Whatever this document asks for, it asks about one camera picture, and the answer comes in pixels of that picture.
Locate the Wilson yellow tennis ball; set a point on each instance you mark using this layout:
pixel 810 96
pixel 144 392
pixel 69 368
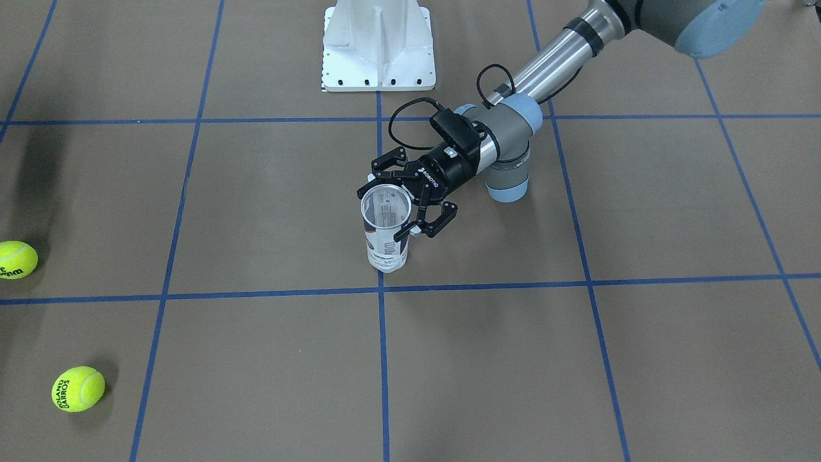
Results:
pixel 18 260

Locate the Roland Garros yellow tennis ball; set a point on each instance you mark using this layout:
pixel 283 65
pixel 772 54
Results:
pixel 78 389

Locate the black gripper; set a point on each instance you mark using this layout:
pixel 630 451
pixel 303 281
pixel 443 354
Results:
pixel 447 169

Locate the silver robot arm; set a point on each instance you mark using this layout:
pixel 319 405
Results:
pixel 509 117

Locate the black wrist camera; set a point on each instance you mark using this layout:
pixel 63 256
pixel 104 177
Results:
pixel 458 132

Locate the clear plastic tennis ball can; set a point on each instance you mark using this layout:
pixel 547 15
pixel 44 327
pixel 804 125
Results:
pixel 385 210

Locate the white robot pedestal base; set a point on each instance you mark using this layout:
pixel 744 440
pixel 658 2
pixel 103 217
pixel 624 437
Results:
pixel 378 46

